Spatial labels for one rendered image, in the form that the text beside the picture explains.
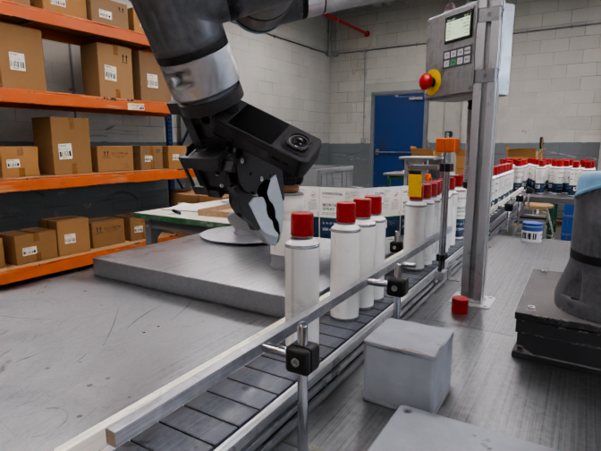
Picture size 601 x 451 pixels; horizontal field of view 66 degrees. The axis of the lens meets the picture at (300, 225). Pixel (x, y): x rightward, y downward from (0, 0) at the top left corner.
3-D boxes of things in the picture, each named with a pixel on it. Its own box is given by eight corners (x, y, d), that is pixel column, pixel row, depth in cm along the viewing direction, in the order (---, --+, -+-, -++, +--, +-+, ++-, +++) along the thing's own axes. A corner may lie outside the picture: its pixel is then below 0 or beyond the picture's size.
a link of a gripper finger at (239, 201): (261, 213, 59) (239, 154, 54) (273, 214, 58) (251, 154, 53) (241, 236, 56) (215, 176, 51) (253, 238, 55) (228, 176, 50)
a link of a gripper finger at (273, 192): (259, 225, 66) (237, 170, 61) (294, 230, 63) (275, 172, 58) (247, 239, 64) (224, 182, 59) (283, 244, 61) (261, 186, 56)
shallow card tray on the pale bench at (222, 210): (233, 208, 282) (233, 202, 282) (267, 210, 272) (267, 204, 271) (197, 216, 252) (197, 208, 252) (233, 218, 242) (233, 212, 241)
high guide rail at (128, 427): (446, 231, 128) (447, 225, 127) (451, 231, 127) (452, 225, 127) (104, 443, 37) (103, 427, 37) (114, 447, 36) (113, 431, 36)
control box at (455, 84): (454, 102, 117) (459, 21, 114) (509, 96, 102) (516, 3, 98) (421, 100, 113) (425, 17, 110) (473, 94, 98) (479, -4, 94)
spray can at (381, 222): (363, 292, 96) (366, 193, 93) (387, 296, 94) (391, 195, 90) (352, 299, 92) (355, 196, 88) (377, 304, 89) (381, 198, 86)
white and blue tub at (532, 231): (516, 239, 174) (518, 221, 173) (531, 238, 176) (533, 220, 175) (530, 243, 168) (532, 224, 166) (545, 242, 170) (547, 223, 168)
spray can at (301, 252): (296, 336, 74) (296, 208, 71) (325, 343, 72) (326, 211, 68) (278, 348, 70) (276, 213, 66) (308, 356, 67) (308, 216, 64)
